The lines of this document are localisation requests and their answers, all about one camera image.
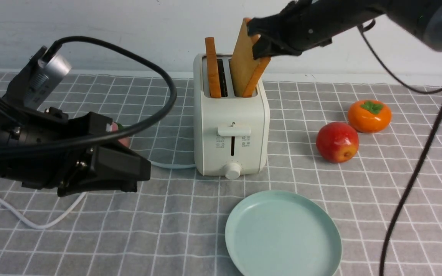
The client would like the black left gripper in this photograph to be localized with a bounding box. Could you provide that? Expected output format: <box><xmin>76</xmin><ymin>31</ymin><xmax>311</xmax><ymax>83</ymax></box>
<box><xmin>0</xmin><ymin>108</ymin><xmax>151</xmax><ymax>197</ymax></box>

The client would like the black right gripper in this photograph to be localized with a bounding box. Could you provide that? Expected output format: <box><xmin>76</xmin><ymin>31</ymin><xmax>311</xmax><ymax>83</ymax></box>
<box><xmin>247</xmin><ymin>0</ymin><xmax>360</xmax><ymax>59</ymax></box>

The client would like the toasted bread slice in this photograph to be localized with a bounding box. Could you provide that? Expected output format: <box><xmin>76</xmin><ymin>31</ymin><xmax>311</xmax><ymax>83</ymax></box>
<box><xmin>204</xmin><ymin>37</ymin><xmax>222</xmax><ymax>99</ymax></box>
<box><xmin>230</xmin><ymin>18</ymin><xmax>271</xmax><ymax>98</ymax></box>

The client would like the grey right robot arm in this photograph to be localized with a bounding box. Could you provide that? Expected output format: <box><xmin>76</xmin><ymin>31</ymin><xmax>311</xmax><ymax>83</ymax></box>
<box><xmin>247</xmin><ymin>0</ymin><xmax>442</xmax><ymax>58</ymax></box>

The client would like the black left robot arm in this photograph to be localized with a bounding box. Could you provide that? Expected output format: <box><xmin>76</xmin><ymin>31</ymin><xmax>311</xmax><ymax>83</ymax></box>
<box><xmin>0</xmin><ymin>108</ymin><xmax>151</xmax><ymax>197</ymax></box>

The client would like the pink peach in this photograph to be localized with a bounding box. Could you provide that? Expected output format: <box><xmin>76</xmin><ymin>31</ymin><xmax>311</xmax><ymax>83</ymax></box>
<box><xmin>112</xmin><ymin>122</ymin><xmax>131</xmax><ymax>148</ymax></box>

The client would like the grey checked tablecloth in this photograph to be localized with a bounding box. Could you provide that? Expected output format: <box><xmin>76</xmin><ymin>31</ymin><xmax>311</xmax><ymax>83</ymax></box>
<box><xmin>0</xmin><ymin>74</ymin><xmax>442</xmax><ymax>276</ymax></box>

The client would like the white two-slot toaster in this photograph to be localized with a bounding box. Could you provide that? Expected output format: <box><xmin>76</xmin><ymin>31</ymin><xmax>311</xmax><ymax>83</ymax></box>
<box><xmin>193</xmin><ymin>53</ymin><xmax>270</xmax><ymax>179</ymax></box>

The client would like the red apple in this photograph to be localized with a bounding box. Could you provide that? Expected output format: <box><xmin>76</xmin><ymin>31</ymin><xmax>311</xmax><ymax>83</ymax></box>
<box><xmin>316</xmin><ymin>121</ymin><xmax>359</xmax><ymax>164</ymax></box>

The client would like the orange persimmon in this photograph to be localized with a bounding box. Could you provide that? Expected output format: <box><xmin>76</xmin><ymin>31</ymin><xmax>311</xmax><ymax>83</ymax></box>
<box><xmin>347</xmin><ymin>100</ymin><xmax>393</xmax><ymax>133</ymax></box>

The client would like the light green round plate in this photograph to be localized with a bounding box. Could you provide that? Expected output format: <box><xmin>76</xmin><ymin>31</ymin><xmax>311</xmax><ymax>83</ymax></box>
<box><xmin>225</xmin><ymin>190</ymin><xmax>343</xmax><ymax>276</ymax></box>

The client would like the white toaster power cable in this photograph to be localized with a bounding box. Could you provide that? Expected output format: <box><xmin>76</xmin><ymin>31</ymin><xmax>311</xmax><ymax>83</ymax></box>
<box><xmin>0</xmin><ymin>160</ymin><xmax>196</xmax><ymax>230</ymax></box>

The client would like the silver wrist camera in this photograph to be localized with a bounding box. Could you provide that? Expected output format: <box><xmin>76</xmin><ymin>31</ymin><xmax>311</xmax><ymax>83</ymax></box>
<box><xmin>3</xmin><ymin>45</ymin><xmax>73</xmax><ymax>112</ymax></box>

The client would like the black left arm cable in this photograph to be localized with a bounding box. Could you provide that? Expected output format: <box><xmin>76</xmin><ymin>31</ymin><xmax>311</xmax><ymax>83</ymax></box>
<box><xmin>0</xmin><ymin>36</ymin><xmax>178</xmax><ymax>158</ymax></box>

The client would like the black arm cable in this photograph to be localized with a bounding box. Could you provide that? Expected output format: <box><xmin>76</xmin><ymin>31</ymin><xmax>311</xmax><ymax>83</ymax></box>
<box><xmin>357</xmin><ymin>19</ymin><xmax>442</xmax><ymax>276</ymax></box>
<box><xmin>0</xmin><ymin>36</ymin><xmax>178</xmax><ymax>158</ymax></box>

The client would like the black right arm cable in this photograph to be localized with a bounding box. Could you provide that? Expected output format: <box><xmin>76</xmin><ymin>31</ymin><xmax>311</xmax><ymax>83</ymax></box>
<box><xmin>357</xmin><ymin>19</ymin><xmax>442</xmax><ymax>276</ymax></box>

